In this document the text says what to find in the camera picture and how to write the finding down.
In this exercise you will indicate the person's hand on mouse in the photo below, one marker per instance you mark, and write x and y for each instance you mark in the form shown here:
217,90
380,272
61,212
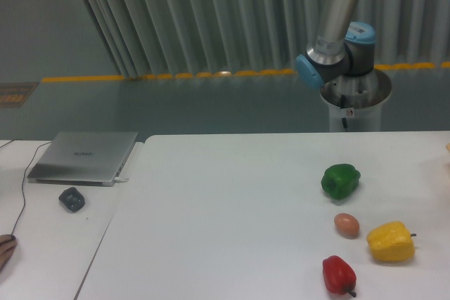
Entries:
8,243

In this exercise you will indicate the yellow bell pepper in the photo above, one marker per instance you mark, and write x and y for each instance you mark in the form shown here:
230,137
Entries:
391,243

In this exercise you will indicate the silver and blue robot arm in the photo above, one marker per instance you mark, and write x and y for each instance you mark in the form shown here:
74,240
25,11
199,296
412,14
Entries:
334,29

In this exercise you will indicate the small black plastic part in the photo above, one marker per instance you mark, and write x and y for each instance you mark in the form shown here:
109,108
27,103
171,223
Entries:
72,199

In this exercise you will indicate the silver closed laptop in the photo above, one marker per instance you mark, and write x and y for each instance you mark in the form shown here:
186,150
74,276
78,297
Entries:
84,158

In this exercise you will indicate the white usb plug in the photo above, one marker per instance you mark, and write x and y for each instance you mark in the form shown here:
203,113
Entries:
120,180

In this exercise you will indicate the red bell pepper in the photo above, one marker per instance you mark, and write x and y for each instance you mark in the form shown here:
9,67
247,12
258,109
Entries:
338,276

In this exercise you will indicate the green bell pepper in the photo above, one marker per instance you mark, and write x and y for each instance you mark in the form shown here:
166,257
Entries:
340,180

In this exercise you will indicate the brown egg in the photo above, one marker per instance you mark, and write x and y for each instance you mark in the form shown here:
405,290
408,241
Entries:
347,224

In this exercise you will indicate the white cylindrical robot pedestal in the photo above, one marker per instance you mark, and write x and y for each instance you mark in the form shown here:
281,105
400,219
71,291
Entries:
355,103

